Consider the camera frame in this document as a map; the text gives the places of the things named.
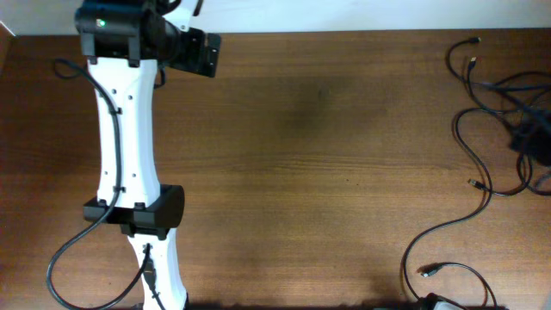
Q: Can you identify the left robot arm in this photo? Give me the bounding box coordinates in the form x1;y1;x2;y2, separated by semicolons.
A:
75;0;221;309

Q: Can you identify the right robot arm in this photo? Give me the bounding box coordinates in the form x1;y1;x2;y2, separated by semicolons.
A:
400;122;550;310

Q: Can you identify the black USB cable long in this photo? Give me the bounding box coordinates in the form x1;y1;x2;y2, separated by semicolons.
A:
400;108;511;301

